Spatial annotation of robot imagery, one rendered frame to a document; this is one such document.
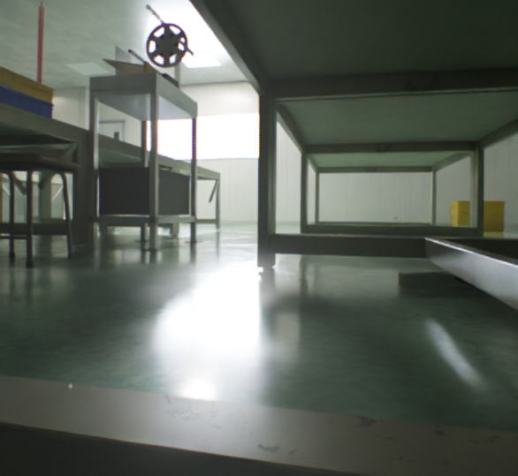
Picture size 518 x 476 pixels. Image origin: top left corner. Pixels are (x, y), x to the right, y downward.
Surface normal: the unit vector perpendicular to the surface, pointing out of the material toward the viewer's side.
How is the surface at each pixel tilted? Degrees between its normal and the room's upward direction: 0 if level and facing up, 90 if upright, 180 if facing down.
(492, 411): 0
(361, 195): 90
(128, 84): 90
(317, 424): 0
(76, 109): 90
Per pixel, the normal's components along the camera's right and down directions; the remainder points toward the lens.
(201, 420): 0.01, -1.00
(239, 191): -0.21, 0.01
